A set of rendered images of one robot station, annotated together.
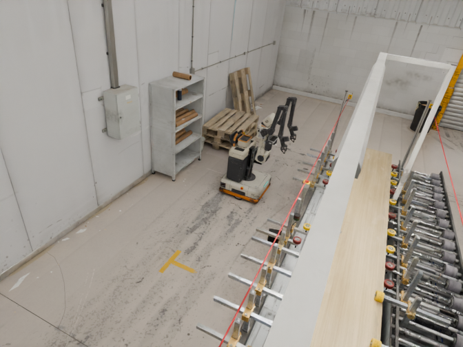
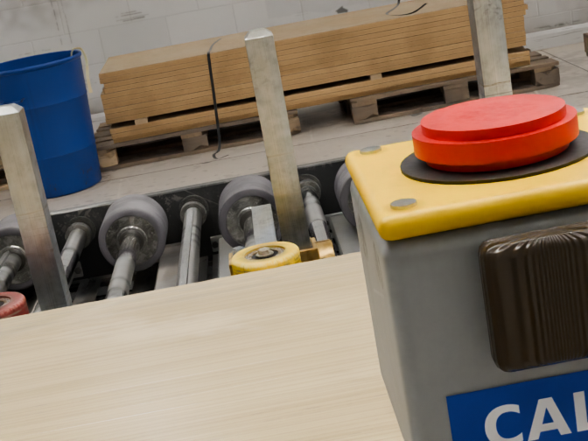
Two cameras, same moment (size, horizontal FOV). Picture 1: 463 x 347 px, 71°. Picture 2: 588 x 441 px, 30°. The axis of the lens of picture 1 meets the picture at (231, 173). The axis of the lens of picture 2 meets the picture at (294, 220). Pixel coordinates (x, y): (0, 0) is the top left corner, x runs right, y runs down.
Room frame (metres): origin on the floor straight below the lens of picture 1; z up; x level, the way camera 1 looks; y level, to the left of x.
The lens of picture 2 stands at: (3.05, -0.58, 1.29)
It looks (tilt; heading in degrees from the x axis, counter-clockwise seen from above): 16 degrees down; 248
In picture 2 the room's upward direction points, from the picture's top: 10 degrees counter-clockwise
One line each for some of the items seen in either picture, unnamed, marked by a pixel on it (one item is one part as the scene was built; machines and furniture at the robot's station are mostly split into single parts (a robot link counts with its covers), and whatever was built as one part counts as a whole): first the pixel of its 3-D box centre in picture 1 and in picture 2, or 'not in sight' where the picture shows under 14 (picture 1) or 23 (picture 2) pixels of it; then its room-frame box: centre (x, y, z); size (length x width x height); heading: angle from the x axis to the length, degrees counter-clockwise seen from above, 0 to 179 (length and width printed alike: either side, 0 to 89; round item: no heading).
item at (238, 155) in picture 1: (243, 158); not in sight; (4.45, -0.16, 0.59); 0.55 x 0.34 x 0.83; 158
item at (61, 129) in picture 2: not in sight; (46, 122); (1.92, -6.46, 0.36); 0.59 x 0.57 x 0.73; 68
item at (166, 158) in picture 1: (178, 126); not in sight; (4.95, 0.97, 0.78); 0.90 x 0.45 x 1.55; 158
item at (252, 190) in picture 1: (246, 182); not in sight; (4.42, -0.25, 0.16); 0.67 x 0.64 x 0.25; 68
